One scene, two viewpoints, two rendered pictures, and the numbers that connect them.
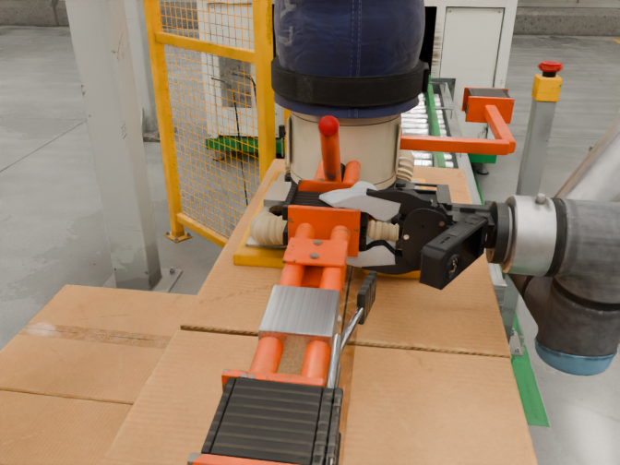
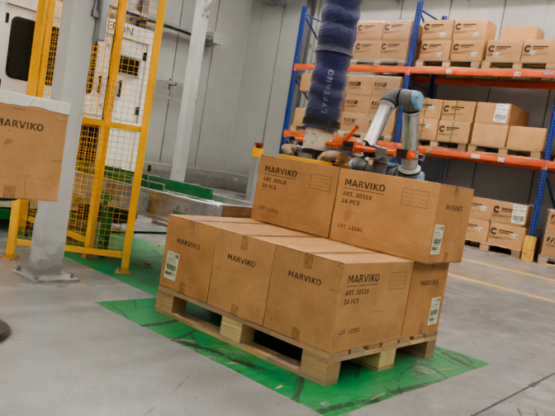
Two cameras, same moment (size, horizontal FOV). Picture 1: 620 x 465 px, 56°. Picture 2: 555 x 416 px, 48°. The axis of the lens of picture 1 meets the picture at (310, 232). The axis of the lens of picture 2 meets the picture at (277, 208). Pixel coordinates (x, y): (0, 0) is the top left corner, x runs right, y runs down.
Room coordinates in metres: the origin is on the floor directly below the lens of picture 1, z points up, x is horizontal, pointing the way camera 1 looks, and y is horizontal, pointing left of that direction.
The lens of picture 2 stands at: (-1.01, 3.21, 0.92)
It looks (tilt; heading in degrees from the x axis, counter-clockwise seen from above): 4 degrees down; 303
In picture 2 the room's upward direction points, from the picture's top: 9 degrees clockwise
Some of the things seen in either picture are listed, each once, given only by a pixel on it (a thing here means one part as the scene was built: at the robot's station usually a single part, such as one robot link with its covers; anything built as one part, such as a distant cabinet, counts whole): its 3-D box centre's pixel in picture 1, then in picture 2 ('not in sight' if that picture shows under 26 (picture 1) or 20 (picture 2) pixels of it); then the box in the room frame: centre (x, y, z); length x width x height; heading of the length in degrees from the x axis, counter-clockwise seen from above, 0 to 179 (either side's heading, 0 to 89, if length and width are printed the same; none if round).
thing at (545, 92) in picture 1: (520, 224); (248, 212); (1.77, -0.72, 0.50); 0.07 x 0.07 x 1.00; 82
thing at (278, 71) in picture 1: (349, 74); (321, 123); (0.87, -0.06, 1.19); 0.23 x 0.23 x 0.04
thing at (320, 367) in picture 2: not in sight; (295, 320); (0.66, 0.25, 0.07); 1.20 x 1.00 x 0.14; 172
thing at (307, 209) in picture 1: (327, 216); (352, 146); (0.63, -0.02, 1.07); 0.10 x 0.08 x 0.06; 82
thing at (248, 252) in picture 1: (285, 204); (305, 157); (0.89, 0.04, 0.97); 0.34 x 0.10 x 0.05; 172
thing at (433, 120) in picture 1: (440, 116); (151, 180); (2.74, -0.63, 0.60); 1.60 x 0.10 x 0.09; 172
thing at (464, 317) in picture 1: (351, 325); (313, 196); (0.85, -0.08, 0.75); 0.60 x 0.40 x 0.40; 172
